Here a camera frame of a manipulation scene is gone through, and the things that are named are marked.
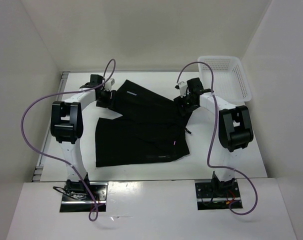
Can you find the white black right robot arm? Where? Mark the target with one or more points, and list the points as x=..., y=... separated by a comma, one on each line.
x=232, y=127

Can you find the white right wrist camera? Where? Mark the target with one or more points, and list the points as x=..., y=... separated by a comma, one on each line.
x=183, y=88

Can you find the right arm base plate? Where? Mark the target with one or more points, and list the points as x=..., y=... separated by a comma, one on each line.
x=210, y=199

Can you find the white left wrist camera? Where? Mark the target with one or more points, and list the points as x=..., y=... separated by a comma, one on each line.
x=109, y=84

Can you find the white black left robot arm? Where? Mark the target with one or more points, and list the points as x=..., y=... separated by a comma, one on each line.
x=67, y=127

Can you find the white perforated plastic basket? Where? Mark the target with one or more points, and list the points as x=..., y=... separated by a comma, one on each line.
x=230, y=80

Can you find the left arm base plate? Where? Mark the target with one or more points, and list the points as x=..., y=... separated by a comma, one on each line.
x=75, y=203

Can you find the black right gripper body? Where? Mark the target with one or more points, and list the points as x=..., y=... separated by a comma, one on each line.
x=187, y=103

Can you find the black sport shorts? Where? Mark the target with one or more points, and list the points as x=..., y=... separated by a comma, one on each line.
x=149, y=129

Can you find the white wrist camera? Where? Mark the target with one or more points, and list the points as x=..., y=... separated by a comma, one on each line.
x=109, y=84
x=183, y=88

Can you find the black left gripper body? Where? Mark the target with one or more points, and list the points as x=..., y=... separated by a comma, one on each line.
x=105, y=101

